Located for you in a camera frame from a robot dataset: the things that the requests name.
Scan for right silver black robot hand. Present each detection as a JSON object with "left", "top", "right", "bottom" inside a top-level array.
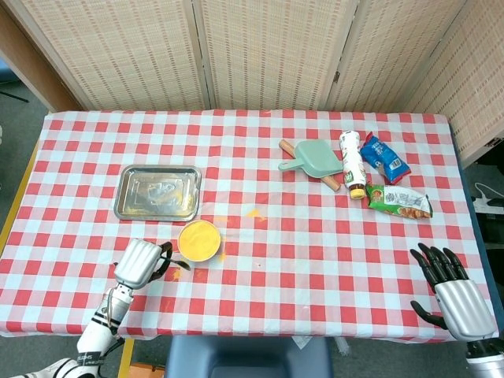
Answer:
[{"left": 409, "top": 243, "right": 498, "bottom": 342}]

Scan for green snack bag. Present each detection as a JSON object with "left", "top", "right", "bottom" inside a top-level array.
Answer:
[{"left": 364, "top": 183, "right": 433, "bottom": 220}]

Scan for wooden rolling pin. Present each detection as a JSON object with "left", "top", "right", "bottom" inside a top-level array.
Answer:
[{"left": 279, "top": 139, "right": 342, "bottom": 192}]

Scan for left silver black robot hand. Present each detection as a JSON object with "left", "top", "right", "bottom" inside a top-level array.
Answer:
[{"left": 113, "top": 238, "right": 174, "bottom": 291}]

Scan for red white checkered tablecloth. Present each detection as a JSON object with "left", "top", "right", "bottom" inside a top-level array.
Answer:
[{"left": 0, "top": 109, "right": 495, "bottom": 343}]

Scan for blue robot base seat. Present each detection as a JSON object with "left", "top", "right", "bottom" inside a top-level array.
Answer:
[{"left": 164, "top": 335, "right": 334, "bottom": 378}]

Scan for green plastic dustpan scoop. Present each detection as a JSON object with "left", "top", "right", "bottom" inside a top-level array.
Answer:
[{"left": 277, "top": 139, "right": 344, "bottom": 179}]

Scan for yellow bowl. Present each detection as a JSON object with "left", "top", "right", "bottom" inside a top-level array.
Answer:
[{"left": 176, "top": 220, "right": 222, "bottom": 263}]

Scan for white power strip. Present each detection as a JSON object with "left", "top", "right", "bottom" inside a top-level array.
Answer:
[{"left": 472, "top": 196, "right": 504, "bottom": 214}]

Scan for blue snack bag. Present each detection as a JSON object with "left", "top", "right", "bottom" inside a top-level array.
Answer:
[{"left": 360, "top": 132, "right": 412, "bottom": 186}]

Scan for white bottle with yellow cap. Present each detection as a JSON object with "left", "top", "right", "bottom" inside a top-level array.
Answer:
[{"left": 339, "top": 131, "right": 368, "bottom": 201}]

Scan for orange box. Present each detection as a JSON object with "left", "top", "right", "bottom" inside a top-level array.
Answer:
[{"left": 128, "top": 362, "right": 166, "bottom": 378}]

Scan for rectangular metal tray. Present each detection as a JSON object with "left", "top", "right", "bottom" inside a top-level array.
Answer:
[{"left": 113, "top": 165, "right": 203, "bottom": 222}]

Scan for woven folding screen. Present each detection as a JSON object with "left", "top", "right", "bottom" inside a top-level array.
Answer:
[{"left": 3, "top": 0, "right": 504, "bottom": 165}]

